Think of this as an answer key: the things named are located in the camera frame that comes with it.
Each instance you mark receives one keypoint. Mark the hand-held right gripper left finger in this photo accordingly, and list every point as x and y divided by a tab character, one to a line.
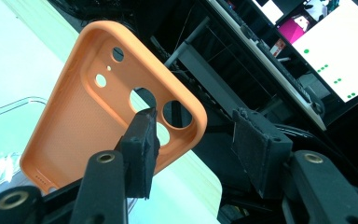
140	152

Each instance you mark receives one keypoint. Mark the orange phone case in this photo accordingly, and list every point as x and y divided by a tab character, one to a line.
74	124

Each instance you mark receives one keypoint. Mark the clear plastic box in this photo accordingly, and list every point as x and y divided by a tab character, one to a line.
3	169

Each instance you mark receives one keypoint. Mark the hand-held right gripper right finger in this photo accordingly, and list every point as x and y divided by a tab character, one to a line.
261	152

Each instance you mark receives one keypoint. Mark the white table mat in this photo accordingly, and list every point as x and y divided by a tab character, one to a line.
12	56

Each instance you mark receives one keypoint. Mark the computer monitor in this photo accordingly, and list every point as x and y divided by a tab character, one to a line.
338	56
293	29

